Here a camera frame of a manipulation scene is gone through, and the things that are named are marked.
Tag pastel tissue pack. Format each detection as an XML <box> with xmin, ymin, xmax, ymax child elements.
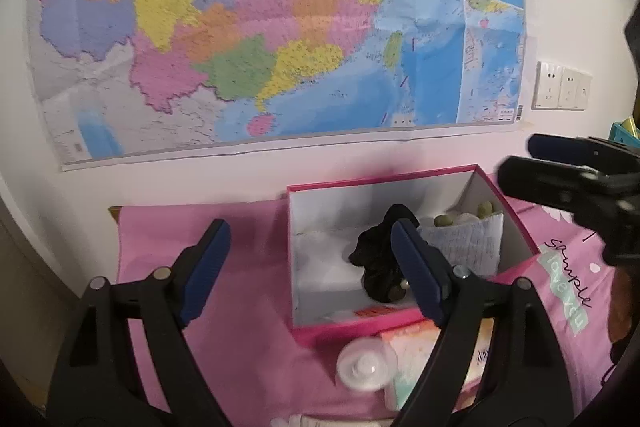
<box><xmin>380</xmin><ymin>317</ymin><xmax>497</xmax><ymax>411</ymax></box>

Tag colourful wall map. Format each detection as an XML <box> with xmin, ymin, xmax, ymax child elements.
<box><xmin>27</xmin><ymin>0</ymin><xmax>531</xmax><ymax>172</ymax></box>

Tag green plush toy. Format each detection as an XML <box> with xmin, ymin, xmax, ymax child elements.
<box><xmin>433</xmin><ymin>202</ymin><xmax>496</xmax><ymax>229</ymax></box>

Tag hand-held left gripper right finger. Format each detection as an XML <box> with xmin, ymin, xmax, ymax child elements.
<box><xmin>391</xmin><ymin>218</ymin><xmax>576</xmax><ymax>427</ymax></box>

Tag pink bed sheet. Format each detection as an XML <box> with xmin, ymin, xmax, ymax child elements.
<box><xmin>116</xmin><ymin>201</ymin><xmax>623</xmax><ymax>427</ymax></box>

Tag light pink packet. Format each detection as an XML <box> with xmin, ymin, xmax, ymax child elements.
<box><xmin>322</xmin><ymin>304</ymin><xmax>418</xmax><ymax>323</ymax></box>

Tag pink storage box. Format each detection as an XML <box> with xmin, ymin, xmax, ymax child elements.
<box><xmin>286</xmin><ymin>164</ymin><xmax>543</xmax><ymax>349</ymax></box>

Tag white wall socket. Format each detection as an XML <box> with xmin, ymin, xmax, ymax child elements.
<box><xmin>531</xmin><ymin>61</ymin><xmax>563</xmax><ymax>110</ymax></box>

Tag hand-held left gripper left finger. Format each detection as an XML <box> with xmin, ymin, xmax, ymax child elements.
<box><xmin>47</xmin><ymin>219</ymin><xmax>232</xmax><ymax>427</ymax></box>

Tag white round plastic lid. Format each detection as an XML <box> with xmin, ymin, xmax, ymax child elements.
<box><xmin>336</xmin><ymin>338</ymin><xmax>399</xmax><ymax>391</ymax></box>

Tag teal plastic basket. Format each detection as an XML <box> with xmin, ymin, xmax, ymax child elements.
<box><xmin>609</xmin><ymin>117</ymin><xmax>640</xmax><ymax>148</ymax></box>

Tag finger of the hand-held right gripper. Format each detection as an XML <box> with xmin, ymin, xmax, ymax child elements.
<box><xmin>497</xmin><ymin>157</ymin><xmax>608</xmax><ymax>214</ymax></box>
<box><xmin>529</xmin><ymin>133</ymin><xmax>640</xmax><ymax>172</ymax></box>

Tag black cloth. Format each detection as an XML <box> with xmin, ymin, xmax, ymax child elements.
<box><xmin>349</xmin><ymin>204</ymin><xmax>417</xmax><ymax>304</ymax></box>

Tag white packet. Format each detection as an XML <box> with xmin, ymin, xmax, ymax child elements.
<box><xmin>271</xmin><ymin>413</ymin><xmax>397</xmax><ymax>427</ymax></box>

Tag printed paper sheet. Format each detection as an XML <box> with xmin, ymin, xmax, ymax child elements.
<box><xmin>419</xmin><ymin>213</ymin><xmax>504</xmax><ymax>279</ymax></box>

